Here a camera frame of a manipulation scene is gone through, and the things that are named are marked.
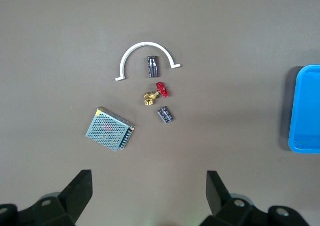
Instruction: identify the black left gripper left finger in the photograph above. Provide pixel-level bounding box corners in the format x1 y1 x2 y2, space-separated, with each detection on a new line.
0 169 94 226

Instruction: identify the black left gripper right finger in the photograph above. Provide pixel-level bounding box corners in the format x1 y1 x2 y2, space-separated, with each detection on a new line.
201 170 311 226

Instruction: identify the tall dark electrolytic capacitor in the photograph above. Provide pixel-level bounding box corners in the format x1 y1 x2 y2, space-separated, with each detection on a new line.
146 55 160 78

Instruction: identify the blue plastic tray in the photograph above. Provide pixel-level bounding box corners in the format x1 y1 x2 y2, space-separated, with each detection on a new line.
288 64 320 154

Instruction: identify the metal mesh power supply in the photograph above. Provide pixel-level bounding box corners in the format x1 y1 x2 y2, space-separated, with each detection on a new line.
85 106 136 152

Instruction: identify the brown table cover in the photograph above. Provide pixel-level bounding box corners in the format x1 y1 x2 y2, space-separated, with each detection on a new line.
0 0 320 226

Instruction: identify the white half-round pipe clamp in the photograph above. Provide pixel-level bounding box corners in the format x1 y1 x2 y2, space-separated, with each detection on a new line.
115 41 182 82

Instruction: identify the brass valve with red handle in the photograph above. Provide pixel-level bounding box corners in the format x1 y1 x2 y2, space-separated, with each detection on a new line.
143 82 171 106

